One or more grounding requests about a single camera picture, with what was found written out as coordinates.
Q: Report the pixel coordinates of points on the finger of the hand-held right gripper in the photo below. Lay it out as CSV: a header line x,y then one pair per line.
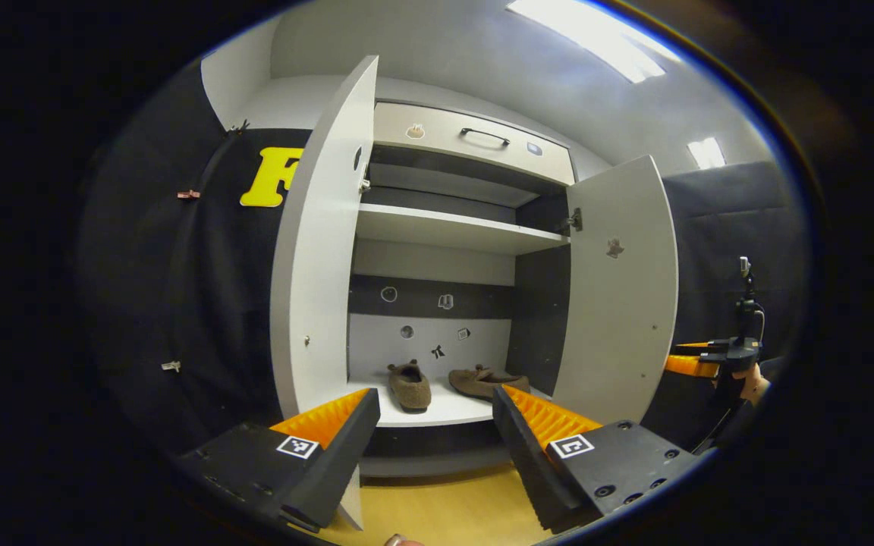
x,y
691,366
702,349

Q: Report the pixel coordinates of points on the brown fuzzy shoe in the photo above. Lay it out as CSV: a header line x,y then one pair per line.
x,y
482,381
409,388

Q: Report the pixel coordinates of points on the large ceiling light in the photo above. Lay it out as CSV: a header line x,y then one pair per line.
x,y
596,38

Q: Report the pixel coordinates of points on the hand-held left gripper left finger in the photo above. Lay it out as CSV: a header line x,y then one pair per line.
x,y
346,455

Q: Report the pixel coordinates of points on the white cabinet door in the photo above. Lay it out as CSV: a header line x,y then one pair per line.
x,y
315,265
619,318

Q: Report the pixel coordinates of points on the small ceiling light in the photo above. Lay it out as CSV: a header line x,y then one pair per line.
x,y
706,153

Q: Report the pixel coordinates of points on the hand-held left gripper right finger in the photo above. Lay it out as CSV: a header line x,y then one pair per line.
x,y
524,455

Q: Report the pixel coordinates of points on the white cabinet shelf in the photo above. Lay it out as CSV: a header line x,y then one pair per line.
x,y
448,409
444,226

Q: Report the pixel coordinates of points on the black clip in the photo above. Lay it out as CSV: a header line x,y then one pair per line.
x,y
238,127

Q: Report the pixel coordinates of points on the grey white shoe cabinet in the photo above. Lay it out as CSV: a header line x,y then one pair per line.
x,y
536,318

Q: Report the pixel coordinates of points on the beige cabinet drawer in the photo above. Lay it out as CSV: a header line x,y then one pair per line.
x,y
437,140

